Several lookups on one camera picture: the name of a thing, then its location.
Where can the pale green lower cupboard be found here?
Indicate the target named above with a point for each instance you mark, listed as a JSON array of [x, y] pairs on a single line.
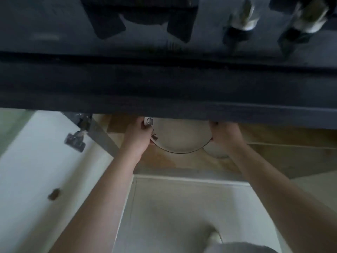
[[10, 129]]

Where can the person's left forearm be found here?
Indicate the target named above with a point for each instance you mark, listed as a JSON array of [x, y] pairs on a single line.
[[94, 208]]

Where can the person's right shoe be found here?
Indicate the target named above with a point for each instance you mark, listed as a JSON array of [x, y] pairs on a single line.
[[216, 237]]

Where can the person's white trousers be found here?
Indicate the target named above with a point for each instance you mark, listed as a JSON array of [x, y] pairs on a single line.
[[237, 248]]

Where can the black glass gas stove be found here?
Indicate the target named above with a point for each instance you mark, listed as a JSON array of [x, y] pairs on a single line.
[[52, 13]]

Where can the person's left hand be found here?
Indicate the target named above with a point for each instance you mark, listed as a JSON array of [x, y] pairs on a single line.
[[137, 139]]

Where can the black countertop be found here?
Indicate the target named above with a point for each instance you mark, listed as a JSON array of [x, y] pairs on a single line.
[[168, 84]]

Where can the person's right forearm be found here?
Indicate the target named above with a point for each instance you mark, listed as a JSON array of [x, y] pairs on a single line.
[[289, 202]]

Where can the metal door hinge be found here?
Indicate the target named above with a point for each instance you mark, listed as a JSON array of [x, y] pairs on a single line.
[[76, 142]]

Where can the white plate with cartoon print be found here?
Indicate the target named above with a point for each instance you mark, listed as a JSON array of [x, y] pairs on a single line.
[[181, 137]]

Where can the person's right hand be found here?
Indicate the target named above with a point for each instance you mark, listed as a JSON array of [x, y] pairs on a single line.
[[227, 135]]

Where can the pale green cabinet door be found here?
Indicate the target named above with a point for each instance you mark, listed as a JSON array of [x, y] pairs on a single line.
[[39, 168]]

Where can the brass stove knob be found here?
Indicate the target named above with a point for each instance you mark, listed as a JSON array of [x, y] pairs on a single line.
[[242, 21], [305, 23]]

